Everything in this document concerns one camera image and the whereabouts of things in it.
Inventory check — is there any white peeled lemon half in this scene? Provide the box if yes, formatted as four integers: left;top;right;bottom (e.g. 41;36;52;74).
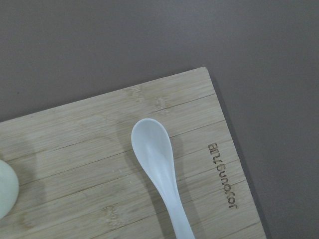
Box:
0;160;19;219

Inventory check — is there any white plastic spoon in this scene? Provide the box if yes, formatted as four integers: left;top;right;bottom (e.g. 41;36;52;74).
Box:
131;119;195;239

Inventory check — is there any bamboo cutting board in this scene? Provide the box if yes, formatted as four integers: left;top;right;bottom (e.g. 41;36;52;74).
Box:
0;67;266;239

